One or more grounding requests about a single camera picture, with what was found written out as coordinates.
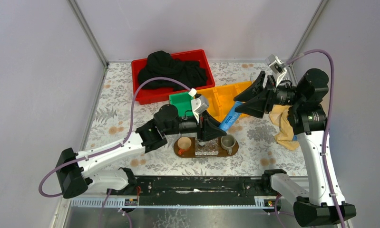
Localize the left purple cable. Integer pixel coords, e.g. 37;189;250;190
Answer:
38;77;194;228

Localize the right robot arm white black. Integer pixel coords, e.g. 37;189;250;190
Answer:
234;68;357;227

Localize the purple cable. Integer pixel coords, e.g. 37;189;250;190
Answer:
273;48;346;228
38;77;194;228

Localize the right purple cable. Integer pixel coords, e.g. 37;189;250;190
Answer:
273;48;346;228

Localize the orange cup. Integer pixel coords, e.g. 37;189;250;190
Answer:
177;137;192;155

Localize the green plastic bin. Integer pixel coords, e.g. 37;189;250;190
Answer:
167;92;194;117

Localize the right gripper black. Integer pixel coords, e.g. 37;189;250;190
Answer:
234;71;304;119

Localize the grey cup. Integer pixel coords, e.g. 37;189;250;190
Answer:
220;134;236;155

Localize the yellow cloth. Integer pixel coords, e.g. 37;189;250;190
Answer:
269;105;300;151

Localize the yellow bin with toothpaste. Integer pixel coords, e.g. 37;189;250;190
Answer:
215;83;238;118

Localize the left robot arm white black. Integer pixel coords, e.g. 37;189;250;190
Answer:
56;104;226;199

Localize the black cloth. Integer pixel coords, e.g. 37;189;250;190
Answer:
137;50;207;88

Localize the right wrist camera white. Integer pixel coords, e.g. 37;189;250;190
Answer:
266;54;287;86

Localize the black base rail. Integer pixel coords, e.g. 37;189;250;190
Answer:
107;174;293;207

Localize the clear textured glass holder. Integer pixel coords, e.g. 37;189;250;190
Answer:
195;138;219;157

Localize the brown wooden oval tray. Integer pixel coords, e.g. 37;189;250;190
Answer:
173;137;239;158

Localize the blue toothpaste tube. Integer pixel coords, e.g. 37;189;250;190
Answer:
219;101;243;132

